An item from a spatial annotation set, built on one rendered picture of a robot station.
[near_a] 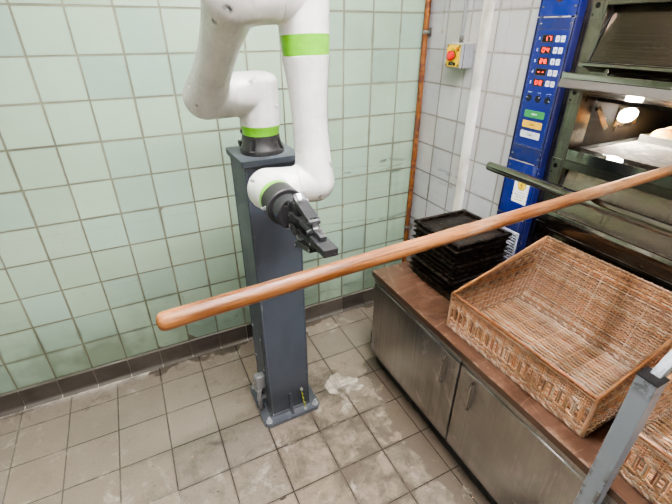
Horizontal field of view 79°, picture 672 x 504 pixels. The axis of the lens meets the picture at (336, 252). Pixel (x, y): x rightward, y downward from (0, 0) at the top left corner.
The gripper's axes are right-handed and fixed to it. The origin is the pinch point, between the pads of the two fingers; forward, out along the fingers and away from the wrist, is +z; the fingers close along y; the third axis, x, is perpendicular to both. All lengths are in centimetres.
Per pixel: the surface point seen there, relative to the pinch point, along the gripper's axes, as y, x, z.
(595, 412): 52, -66, 28
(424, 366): 85, -58, -31
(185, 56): -27, 4, -122
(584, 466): 62, -58, 33
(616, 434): 41, -53, 38
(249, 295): 0.4, 17.3, 9.5
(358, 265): 0.6, -3.0, 8.7
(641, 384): 26, -53, 38
